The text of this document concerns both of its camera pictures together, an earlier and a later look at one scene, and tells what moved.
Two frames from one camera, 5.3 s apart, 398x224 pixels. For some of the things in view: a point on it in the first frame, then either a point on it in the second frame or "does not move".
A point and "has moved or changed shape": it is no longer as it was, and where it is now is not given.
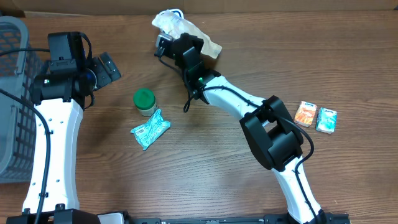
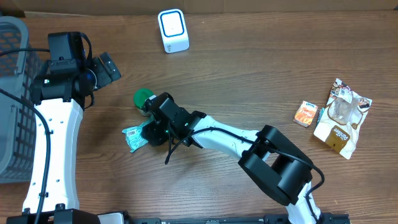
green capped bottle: (145, 101) does not move
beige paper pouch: (173, 23) to (344, 116)
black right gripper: (197, 43) to (155, 132)
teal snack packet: (147, 134) has moved or changed shape
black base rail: (319, 216) does not move
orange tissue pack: (305, 113) does not move
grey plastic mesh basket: (18, 123) does not move
